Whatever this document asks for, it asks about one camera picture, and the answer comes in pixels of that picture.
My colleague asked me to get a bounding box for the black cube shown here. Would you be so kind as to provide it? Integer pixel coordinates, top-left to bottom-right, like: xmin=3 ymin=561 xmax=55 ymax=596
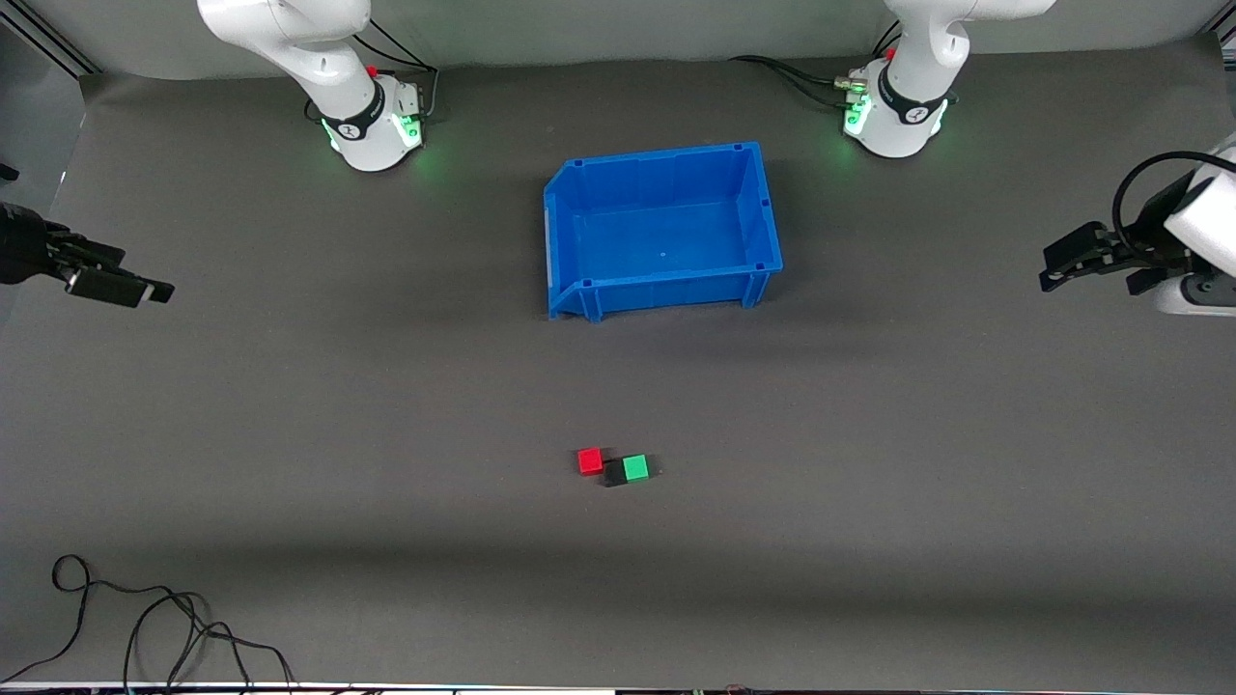
xmin=603 ymin=454 xmax=660 ymax=488

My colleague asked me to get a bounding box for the dark grey table mat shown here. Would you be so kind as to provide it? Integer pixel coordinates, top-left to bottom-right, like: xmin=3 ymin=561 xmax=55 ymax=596
xmin=0 ymin=37 xmax=1236 ymax=688

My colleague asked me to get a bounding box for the blue plastic bin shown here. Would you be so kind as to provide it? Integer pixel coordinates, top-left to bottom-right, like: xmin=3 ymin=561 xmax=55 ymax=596
xmin=544 ymin=142 xmax=785 ymax=323

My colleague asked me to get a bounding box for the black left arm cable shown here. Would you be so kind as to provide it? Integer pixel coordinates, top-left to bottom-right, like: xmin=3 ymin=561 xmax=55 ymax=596
xmin=1111 ymin=151 xmax=1236 ymax=254

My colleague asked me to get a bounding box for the black left base cable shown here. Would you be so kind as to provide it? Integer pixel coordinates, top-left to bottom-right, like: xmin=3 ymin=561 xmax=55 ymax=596
xmin=727 ymin=54 xmax=870 ymax=109

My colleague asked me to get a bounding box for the black base cable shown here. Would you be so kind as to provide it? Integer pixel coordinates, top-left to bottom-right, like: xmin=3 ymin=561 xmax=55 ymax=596
xmin=727 ymin=54 xmax=870 ymax=109
xmin=350 ymin=17 xmax=442 ymax=125

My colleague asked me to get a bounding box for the thin black loose cable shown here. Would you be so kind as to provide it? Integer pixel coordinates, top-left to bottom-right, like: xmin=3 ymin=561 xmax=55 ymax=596
xmin=0 ymin=554 xmax=296 ymax=692

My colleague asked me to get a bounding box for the black right base cable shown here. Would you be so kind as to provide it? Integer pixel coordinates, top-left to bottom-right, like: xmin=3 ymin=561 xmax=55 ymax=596
xmin=350 ymin=17 xmax=442 ymax=125

